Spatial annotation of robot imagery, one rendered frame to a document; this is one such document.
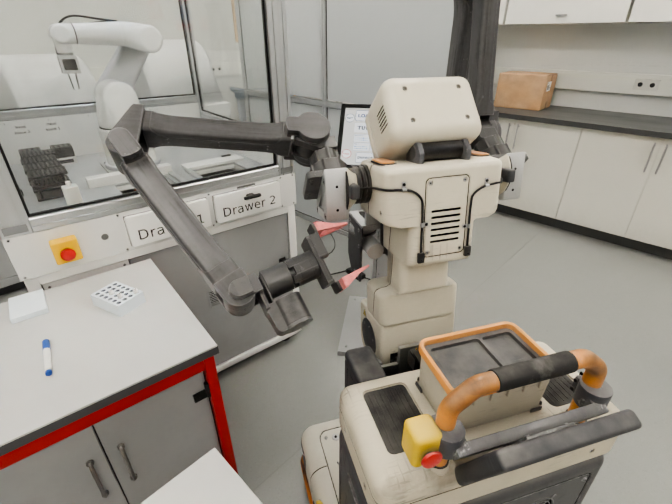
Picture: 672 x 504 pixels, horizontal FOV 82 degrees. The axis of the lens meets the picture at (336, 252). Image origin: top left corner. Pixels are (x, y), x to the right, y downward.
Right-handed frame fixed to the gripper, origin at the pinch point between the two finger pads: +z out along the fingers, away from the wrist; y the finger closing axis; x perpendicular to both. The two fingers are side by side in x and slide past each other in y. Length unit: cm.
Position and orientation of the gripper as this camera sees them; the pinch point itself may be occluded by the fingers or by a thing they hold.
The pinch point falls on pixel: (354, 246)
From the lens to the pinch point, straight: 79.0
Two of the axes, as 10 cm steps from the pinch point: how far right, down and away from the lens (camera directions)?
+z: 8.7, -3.8, 3.1
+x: 2.2, -2.7, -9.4
